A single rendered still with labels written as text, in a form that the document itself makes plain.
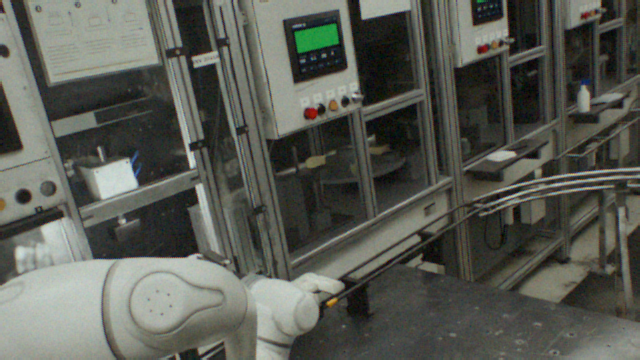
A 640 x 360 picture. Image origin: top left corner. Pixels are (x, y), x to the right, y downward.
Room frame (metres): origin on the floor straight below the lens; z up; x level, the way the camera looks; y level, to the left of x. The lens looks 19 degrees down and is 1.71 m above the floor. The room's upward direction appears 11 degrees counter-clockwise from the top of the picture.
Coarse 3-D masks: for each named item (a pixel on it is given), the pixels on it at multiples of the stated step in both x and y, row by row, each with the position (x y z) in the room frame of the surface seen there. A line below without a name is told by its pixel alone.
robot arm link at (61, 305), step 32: (0, 288) 0.67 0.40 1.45; (32, 288) 0.64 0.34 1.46; (64, 288) 0.62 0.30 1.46; (96, 288) 0.62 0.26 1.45; (0, 320) 0.62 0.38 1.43; (32, 320) 0.61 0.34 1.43; (64, 320) 0.60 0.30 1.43; (96, 320) 0.59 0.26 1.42; (0, 352) 0.61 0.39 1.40; (32, 352) 0.60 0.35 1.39; (64, 352) 0.59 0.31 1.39; (96, 352) 0.59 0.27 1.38
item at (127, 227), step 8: (120, 216) 1.69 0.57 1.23; (112, 224) 1.70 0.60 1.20; (120, 224) 1.68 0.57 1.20; (128, 224) 1.68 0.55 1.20; (136, 224) 1.70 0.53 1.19; (112, 232) 1.67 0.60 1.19; (120, 232) 1.66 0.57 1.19; (128, 232) 1.68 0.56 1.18; (136, 232) 1.69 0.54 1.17; (120, 240) 1.66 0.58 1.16
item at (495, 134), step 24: (528, 0) 2.99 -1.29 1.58; (528, 24) 2.98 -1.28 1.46; (528, 48) 2.97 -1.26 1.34; (456, 72) 2.55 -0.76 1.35; (480, 72) 2.68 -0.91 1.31; (528, 72) 3.28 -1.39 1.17; (552, 72) 3.13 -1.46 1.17; (456, 96) 2.54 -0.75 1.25; (480, 96) 2.67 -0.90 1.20; (528, 96) 3.29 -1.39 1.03; (552, 96) 3.13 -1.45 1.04; (480, 120) 2.66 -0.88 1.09; (480, 144) 2.65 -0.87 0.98; (504, 144) 2.78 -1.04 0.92
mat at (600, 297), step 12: (636, 228) 3.40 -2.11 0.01; (636, 240) 3.23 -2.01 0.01; (612, 252) 3.13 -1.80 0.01; (636, 252) 3.08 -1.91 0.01; (636, 264) 2.94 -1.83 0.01; (588, 276) 2.91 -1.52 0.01; (600, 276) 2.88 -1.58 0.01; (612, 276) 2.86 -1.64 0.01; (636, 276) 2.81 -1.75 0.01; (576, 288) 2.80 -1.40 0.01; (588, 288) 2.78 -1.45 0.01; (600, 288) 2.75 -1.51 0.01; (612, 288) 2.73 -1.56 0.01; (636, 288) 2.69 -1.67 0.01; (564, 300) 2.70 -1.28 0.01; (576, 300) 2.68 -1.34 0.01; (588, 300) 2.66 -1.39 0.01; (600, 300) 2.64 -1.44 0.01; (612, 300) 2.62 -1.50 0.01; (636, 300) 2.57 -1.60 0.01; (600, 312) 2.53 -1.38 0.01; (612, 312) 2.51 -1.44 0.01; (636, 312) 2.47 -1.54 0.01
